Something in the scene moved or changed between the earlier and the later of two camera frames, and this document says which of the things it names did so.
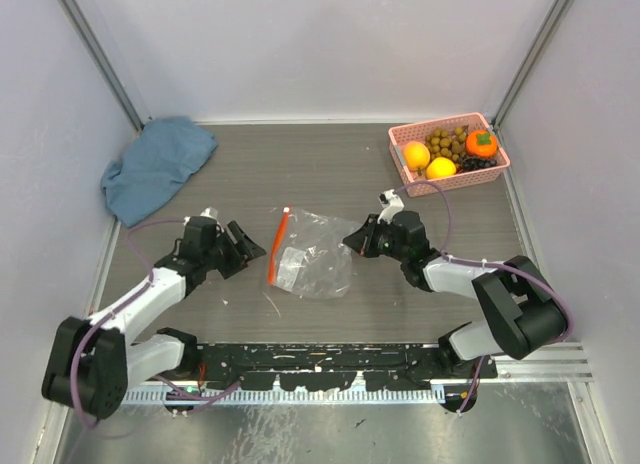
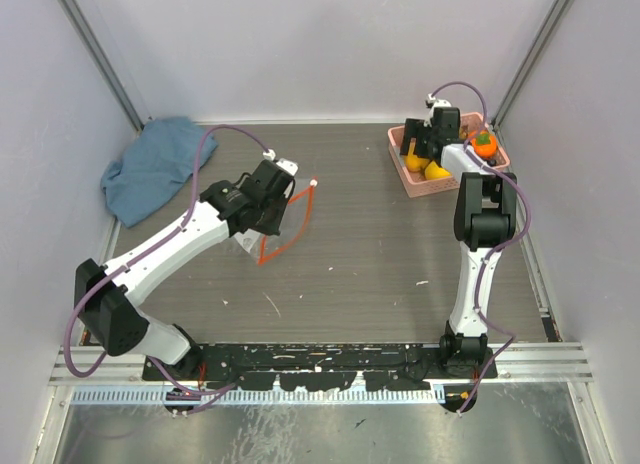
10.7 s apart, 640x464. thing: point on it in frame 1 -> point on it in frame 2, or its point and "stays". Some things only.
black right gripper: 362,240 -> 412,128
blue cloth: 158,157 stays
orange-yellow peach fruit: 417,155 stays
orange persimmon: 481,143 stays
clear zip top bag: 308,258 -> 296,217
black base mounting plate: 317,365 stays
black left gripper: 241,252 -> 273,227
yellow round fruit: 440,167 stays
